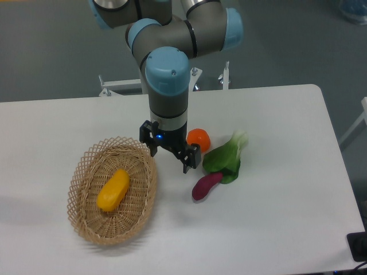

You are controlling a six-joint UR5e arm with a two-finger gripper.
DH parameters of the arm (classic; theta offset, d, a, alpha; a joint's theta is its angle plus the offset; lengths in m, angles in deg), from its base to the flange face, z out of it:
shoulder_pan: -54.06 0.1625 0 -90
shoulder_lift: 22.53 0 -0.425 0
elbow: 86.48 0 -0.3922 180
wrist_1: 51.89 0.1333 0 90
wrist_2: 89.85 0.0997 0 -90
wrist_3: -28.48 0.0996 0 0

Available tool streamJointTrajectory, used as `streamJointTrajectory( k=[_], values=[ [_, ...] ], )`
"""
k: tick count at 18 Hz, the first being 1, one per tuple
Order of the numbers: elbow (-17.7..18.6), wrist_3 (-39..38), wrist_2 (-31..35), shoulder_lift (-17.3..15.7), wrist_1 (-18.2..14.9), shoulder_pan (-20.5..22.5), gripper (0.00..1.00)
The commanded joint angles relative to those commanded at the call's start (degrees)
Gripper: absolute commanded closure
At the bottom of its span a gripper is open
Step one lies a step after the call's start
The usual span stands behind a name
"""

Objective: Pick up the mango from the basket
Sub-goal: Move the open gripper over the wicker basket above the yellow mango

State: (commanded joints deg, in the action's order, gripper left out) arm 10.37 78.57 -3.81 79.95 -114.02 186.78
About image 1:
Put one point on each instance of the orange tomato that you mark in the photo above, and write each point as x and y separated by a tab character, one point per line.
200	137

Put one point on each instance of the black device at table edge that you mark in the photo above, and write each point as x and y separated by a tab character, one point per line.
357	245

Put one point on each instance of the purple sweet potato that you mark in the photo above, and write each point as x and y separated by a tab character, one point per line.
205	184

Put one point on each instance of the white metal robot base frame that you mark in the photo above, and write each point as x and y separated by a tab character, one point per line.
168	82

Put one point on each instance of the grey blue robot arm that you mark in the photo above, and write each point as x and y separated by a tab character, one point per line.
162	46

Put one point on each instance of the green bok choy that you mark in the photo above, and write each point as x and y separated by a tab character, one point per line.
227	157

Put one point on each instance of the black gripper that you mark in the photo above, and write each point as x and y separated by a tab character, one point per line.
173	141

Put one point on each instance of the woven wicker basket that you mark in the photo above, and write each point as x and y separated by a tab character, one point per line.
96	167

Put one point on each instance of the yellow mango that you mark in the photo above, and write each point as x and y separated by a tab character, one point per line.
114	190

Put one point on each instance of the blue object top right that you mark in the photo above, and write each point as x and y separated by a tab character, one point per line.
353	10

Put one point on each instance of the white frame at right edge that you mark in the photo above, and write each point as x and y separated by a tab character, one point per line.
355	129

